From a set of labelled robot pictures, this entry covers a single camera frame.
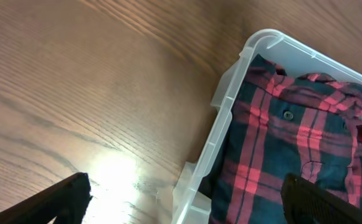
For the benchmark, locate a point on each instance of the clear plastic storage bin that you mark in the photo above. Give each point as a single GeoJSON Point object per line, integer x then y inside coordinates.
{"type": "Point", "coordinates": [190, 205]}

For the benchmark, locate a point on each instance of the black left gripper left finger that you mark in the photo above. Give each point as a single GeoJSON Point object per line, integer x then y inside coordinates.
{"type": "Point", "coordinates": [63, 202]}

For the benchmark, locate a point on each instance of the red navy plaid shirt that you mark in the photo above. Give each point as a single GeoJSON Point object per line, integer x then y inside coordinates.
{"type": "Point", "coordinates": [310, 126]}

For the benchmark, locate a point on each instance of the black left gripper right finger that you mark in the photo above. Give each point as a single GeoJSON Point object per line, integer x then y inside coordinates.
{"type": "Point", "coordinates": [303, 202]}

